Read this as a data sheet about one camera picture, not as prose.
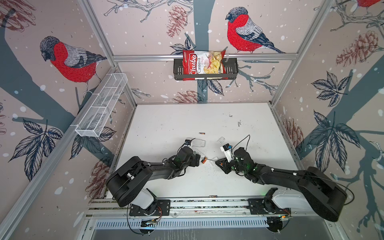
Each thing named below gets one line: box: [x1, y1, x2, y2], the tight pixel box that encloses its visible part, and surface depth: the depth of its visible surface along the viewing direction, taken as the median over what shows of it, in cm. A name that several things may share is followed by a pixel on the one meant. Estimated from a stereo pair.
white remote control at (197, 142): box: [185, 137, 206, 147], surface depth 100 cm
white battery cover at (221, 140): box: [217, 136, 226, 144], surface depth 102 cm
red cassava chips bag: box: [182, 50, 228, 81], surface depth 89 cm
